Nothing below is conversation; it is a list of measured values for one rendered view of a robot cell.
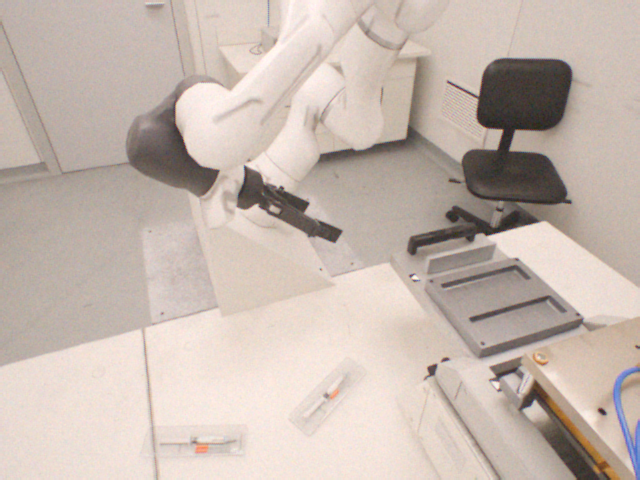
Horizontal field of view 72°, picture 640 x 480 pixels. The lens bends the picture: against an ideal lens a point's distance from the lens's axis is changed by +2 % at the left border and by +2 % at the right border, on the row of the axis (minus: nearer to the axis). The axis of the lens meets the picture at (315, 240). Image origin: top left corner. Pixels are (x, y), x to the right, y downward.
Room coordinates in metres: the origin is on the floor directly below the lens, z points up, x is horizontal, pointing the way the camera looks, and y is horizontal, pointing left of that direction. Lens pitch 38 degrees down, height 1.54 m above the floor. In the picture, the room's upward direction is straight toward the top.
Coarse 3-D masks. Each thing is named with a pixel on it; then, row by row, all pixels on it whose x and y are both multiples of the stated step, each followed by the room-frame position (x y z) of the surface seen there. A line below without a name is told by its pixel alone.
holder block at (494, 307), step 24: (504, 264) 0.63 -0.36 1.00; (432, 288) 0.56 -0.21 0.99; (456, 288) 0.58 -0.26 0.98; (480, 288) 0.58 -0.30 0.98; (504, 288) 0.56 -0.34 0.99; (528, 288) 0.56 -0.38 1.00; (552, 288) 0.56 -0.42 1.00; (456, 312) 0.51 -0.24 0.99; (480, 312) 0.51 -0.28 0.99; (504, 312) 0.52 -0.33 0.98; (528, 312) 0.52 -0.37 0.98; (552, 312) 0.52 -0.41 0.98; (576, 312) 0.51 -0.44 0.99; (480, 336) 0.45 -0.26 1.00; (504, 336) 0.46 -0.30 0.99; (528, 336) 0.46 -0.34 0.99
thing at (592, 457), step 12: (540, 396) 0.33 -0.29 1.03; (552, 408) 0.31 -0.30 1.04; (552, 420) 0.30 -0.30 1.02; (564, 420) 0.29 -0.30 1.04; (564, 432) 0.28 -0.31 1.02; (576, 432) 0.27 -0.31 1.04; (576, 444) 0.27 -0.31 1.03; (588, 444) 0.26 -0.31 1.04; (588, 456) 0.25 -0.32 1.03; (600, 456) 0.24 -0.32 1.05; (600, 468) 0.23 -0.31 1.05
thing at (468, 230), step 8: (464, 224) 0.74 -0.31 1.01; (472, 224) 0.74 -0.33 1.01; (424, 232) 0.71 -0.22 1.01; (432, 232) 0.71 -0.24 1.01; (440, 232) 0.71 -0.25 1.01; (448, 232) 0.71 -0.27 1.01; (456, 232) 0.72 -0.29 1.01; (464, 232) 0.72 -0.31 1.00; (472, 232) 0.73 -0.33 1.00; (408, 240) 0.70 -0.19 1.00; (416, 240) 0.69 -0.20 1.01; (424, 240) 0.69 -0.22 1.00; (432, 240) 0.70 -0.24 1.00; (440, 240) 0.70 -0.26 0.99; (448, 240) 0.71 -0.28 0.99; (472, 240) 0.73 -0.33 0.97; (408, 248) 0.70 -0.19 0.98; (416, 248) 0.69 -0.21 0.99
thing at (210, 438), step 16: (160, 432) 0.42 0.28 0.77; (176, 432) 0.42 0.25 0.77; (192, 432) 0.42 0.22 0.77; (208, 432) 0.42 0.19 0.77; (224, 432) 0.42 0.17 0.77; (240, 432) 0.42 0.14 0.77; (144, 448) 0.39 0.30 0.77; (160, 448) 0.39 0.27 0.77; (176, 448) 0.39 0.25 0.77; (192, 448) 0.39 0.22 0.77; (208, 448) 0.39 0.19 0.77; (224, 448) 0.39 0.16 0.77; (240, 448) 0.39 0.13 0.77
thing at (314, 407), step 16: (336, 368) 0.55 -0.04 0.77; (352, 368) 0.55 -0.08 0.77; (320, 384) 0.52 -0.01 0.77; (336, 384) 0.52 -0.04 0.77; (352, 384) 0.52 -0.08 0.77; (304, 400) 0.48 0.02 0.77; (320, 400) 0.48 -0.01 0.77; (336, 400) 0.48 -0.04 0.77; (304, 416) 0.45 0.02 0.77; (320, 416) 0.45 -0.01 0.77
